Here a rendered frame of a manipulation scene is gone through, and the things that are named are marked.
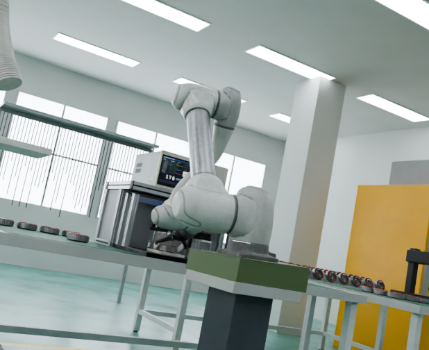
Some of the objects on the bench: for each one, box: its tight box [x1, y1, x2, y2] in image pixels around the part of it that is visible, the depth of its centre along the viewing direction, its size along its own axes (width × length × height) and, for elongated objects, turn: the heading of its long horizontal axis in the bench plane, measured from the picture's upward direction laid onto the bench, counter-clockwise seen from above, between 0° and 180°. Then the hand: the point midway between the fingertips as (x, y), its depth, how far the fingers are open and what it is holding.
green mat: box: [0, 221, 143, 256], centre depth 275 cm, size 94×61×1 cm, turn 84°
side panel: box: [94, 189, 123, 247], centre depth 307 cm, size 28×3×32 cm, turn 84°
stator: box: [67, 232, 90, 243], centre depth 273 cm, size 11×11×4 cm
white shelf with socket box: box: [0, 131, 53, 213], centre depth 296 cm, size 35×37×46 cm
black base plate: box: [113, 244, 187, 264], centre depth 287 cm, size 47×64×2 cm
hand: (166, 247), depth 280 cm, fingers open, 13 cm apart
